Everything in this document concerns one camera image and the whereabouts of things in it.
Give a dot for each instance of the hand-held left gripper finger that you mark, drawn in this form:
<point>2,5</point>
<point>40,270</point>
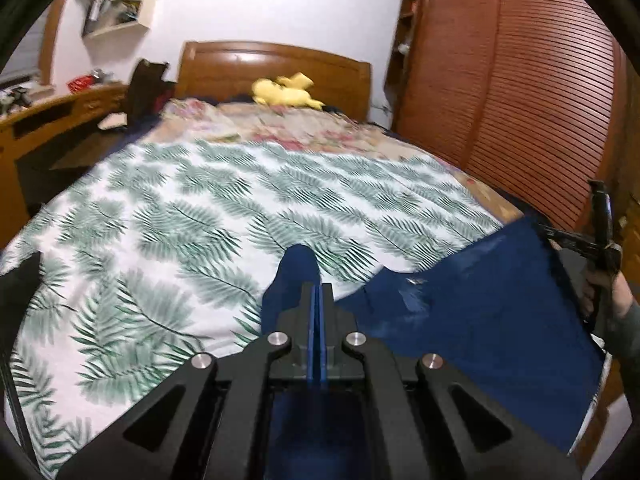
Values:
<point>312,340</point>
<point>323,340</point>

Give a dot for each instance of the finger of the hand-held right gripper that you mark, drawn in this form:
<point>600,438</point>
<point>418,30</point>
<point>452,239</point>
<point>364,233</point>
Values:
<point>570,237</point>

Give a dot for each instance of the navy blue suit jacket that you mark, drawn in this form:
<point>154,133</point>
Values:
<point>480,320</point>

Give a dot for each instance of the person's right forearm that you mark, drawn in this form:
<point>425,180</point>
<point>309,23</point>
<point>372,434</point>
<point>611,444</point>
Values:
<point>625,330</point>

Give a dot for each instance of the person's right hand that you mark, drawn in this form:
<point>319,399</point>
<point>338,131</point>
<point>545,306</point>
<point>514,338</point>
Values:
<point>592,287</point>

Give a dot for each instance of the leaf print bed sheet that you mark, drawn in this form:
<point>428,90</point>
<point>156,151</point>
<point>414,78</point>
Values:
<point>190,240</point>

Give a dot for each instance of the wooden louvred wardrobe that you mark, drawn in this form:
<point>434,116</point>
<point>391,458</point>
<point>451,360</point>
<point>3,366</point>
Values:
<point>505,75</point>

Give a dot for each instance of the floral quilt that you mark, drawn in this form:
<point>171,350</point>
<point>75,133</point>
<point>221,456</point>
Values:
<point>320,127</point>

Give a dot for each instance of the yellow plush toy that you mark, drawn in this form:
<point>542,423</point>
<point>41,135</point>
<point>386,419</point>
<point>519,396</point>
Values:
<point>280,92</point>

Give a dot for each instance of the wooden headboard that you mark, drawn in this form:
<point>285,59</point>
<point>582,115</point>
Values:
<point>240,67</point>

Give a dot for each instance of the red basket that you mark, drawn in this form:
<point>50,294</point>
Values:
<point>80,84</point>

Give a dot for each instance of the wooden desk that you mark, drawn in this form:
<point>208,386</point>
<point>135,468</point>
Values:
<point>30,120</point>

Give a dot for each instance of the grey window blind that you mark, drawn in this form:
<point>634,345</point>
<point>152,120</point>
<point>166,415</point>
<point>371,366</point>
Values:
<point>20,55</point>

